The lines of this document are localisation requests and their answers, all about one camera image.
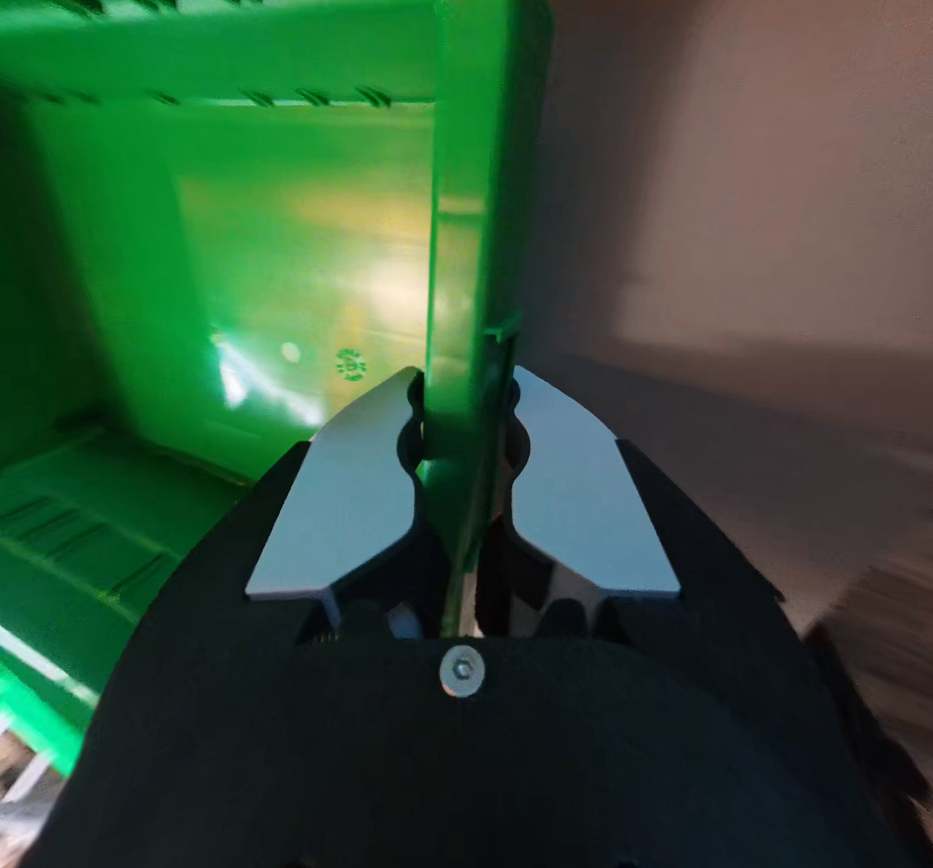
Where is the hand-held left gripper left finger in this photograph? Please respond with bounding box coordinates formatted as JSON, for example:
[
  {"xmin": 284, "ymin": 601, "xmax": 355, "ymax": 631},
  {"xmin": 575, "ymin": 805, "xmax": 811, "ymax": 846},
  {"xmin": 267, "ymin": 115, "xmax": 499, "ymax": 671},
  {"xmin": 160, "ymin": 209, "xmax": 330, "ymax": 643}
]
[{"xmin": 244, "ymin": 366, "xmax": 427, "ymax": 637}]

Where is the green plastic bin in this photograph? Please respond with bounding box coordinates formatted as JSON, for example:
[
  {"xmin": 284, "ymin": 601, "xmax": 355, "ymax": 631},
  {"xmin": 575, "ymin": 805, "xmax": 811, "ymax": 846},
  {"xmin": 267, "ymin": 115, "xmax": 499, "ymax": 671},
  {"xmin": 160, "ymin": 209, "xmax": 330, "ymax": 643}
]
[{"xmin": 0, "ymin": 0, "xmax": 556, "ymax": 776}]

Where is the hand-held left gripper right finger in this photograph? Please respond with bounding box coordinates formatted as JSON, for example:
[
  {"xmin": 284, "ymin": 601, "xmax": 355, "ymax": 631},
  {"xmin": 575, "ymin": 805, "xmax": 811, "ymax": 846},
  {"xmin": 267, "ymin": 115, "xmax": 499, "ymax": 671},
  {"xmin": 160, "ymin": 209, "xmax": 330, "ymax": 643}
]
[{"xmin": 506, "ymin": 365, "xmax": 684, "ymax": 603}]

